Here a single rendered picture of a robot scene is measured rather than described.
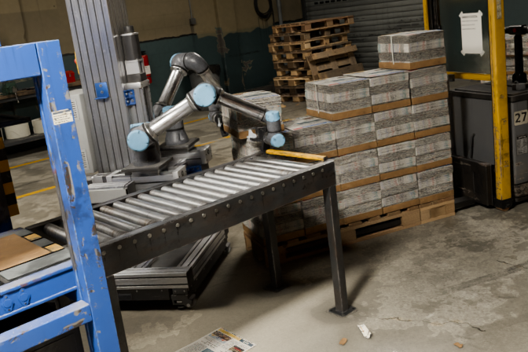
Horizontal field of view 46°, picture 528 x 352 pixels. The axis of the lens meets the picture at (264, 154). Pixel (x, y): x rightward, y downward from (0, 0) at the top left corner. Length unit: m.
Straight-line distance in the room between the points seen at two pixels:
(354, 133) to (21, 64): 2.51
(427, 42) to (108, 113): 2.09
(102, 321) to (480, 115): 3.34
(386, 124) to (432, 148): 0.41
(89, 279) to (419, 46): 2.80
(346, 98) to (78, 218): 2.29
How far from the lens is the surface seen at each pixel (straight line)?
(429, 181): 4.38
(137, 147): 3.30
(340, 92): 3.92
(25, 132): 9.41
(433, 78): 4.28
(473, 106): 4.82
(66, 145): 2.02
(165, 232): 2.48
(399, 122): 4.17
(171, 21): 11.24
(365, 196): 4.12
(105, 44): 3.63
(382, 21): 11.78
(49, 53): 1.99
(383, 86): 4.07
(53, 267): 2.28
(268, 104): 3.70
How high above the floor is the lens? 1.55
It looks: 13 degrees down
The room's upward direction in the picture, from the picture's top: 7 degrees counter-clockwise
